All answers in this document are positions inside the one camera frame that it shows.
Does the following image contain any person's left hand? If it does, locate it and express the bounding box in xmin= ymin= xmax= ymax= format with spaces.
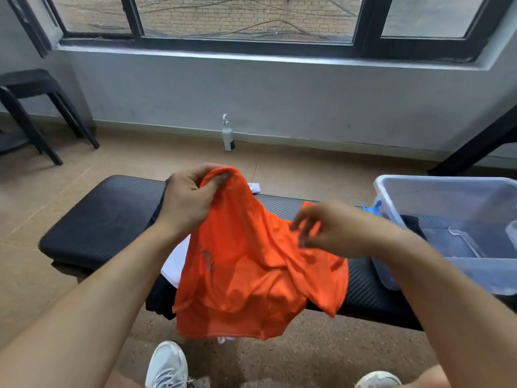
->
xmin=155 ymin=163 xmax=232 ymax=240

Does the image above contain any person's right hand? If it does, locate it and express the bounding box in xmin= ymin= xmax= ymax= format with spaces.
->
xmin=291 ymin=200 xmax=390 ymax=260

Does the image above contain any orange mesh shirt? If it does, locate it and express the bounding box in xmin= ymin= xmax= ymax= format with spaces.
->
xmin=172 ymin=167 xmax=350 ymax=341

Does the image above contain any person's left forearm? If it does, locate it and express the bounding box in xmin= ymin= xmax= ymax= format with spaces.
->
xmin=0 ymin=220 xmax=184 ymax=388

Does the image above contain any person's right forearm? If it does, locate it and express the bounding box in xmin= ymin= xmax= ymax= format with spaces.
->
xmin=373 ymin=226 xmax=517 ymax=388

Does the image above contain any white pump bottle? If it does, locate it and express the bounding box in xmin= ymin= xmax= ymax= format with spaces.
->
xmin=222 ymin=113 xmax=236 ymax=152

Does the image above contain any white garment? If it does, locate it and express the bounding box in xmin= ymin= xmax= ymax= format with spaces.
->
xmin=161 ymin=182 xmax=262 ymax=345

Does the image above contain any black padded bench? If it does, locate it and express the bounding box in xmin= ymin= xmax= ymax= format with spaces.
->
xmin=39 ymin=175 xmax=517 ymax=332

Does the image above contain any black garment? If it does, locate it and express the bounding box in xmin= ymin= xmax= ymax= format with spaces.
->
xmin=145 ymin=178 xmax=178 ymax=321

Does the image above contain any clear plastic storage bin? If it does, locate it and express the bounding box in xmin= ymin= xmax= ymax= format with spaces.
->
xmin=371 ymin=175 xmax=517 ymax=296

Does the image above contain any black table leg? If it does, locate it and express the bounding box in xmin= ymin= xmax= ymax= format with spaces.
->
xmin=428 ymin=116 xmax=517 ymax=177

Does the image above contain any person's right white shoe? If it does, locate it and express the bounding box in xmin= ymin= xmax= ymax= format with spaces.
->
xmin=355 ymin=371 xmax=402 ymax=388

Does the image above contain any person's white shoe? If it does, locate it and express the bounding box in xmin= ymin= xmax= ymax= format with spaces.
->
xmin=355 ymin=371 xmax=402 ymax=388
xmin=145 ymin=340 xmax=189 ymax=388

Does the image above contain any person's left white shoe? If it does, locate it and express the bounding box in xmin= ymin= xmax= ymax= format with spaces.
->
xmin=145 ymin=340 xmax=189 ymax=388

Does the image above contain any black plastic stool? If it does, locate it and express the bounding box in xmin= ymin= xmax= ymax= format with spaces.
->
xmin=0 ymin=69 xmax=100 ymax=166

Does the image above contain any person's right leg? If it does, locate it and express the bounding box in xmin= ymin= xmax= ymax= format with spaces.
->
xmin=402 ymin=365 xmax=451 ymax=388

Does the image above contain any person's leg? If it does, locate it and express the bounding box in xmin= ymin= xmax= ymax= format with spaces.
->
xmin=402 ymin=365 xmax=451 ymax=388
xmin=104 ymin=367 xmax=147 ymax=388

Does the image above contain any person's left leg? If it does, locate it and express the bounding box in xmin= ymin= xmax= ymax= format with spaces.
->
xmin=104 ymin=367 xmax=147 ymax=388

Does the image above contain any black window frame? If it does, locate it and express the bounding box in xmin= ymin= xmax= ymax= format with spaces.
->
xmin=4 ymin=0 xmax=515 ymax=63

